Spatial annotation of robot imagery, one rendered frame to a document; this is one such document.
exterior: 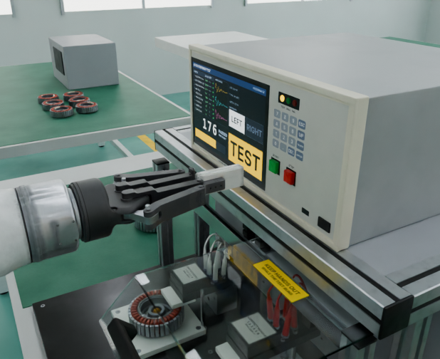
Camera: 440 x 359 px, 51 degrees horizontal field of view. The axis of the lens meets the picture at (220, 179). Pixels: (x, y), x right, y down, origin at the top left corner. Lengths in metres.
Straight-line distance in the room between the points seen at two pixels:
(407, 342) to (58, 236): 0.46
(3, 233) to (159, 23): 5.18
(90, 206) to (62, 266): 0.73
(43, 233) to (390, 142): 0.42
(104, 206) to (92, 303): 0.57
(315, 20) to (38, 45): 3.63
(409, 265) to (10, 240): 0.47
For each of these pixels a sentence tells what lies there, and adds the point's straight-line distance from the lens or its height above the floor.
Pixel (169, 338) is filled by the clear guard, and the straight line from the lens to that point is 0.57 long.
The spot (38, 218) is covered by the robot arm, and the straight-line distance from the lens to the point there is 0.54.
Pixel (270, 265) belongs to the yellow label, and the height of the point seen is 1.07.
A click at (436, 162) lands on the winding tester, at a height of 1.21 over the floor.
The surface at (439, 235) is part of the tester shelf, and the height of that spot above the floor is 1.11.
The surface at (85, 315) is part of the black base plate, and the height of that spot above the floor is 0.77.
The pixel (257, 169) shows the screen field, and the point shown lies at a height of 1.16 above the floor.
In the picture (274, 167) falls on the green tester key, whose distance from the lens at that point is 0.69.
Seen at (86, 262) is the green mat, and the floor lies 0.75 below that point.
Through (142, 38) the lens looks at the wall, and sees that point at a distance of 5.59.
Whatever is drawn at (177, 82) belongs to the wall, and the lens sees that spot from 5.84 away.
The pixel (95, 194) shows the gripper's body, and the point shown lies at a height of 1.21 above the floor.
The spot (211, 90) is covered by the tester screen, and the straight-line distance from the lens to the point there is 0.84.
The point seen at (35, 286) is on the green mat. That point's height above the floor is 0.75.
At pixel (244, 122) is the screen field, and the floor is 1.22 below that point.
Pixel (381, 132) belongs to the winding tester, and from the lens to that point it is 0.60.
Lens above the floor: 1.46
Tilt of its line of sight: 25 degrees down
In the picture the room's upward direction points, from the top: straight up
